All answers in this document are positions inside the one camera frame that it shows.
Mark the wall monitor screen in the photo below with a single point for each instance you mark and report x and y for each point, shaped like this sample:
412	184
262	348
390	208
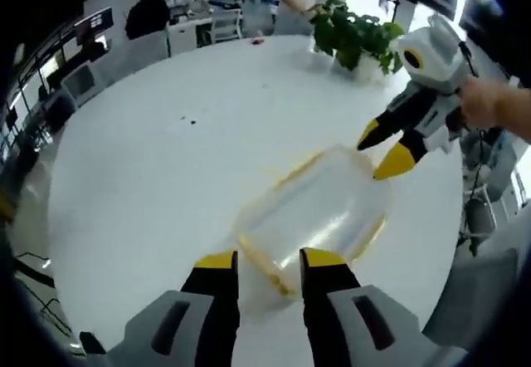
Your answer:
93	24

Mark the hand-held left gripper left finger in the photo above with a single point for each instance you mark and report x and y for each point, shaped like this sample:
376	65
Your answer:
211	300

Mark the white plant pot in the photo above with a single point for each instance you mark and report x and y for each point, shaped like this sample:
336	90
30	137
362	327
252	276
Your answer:
371	66

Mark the clear plastic buckle box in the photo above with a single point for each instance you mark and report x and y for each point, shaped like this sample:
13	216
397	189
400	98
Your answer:
315	217

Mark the green potted plant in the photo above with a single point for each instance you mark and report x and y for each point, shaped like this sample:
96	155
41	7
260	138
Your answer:
352	30

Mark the small red object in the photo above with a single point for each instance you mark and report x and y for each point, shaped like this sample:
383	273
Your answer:
258	41

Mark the person's right hand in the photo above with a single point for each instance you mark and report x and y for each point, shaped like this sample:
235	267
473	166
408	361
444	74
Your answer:
483	101

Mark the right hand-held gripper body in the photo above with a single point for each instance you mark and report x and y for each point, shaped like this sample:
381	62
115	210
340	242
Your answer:
435	60

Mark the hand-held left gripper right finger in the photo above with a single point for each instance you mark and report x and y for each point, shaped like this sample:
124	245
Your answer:
327	296

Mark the grey mesh office chair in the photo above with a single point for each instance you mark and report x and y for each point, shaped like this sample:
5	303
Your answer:
481	296

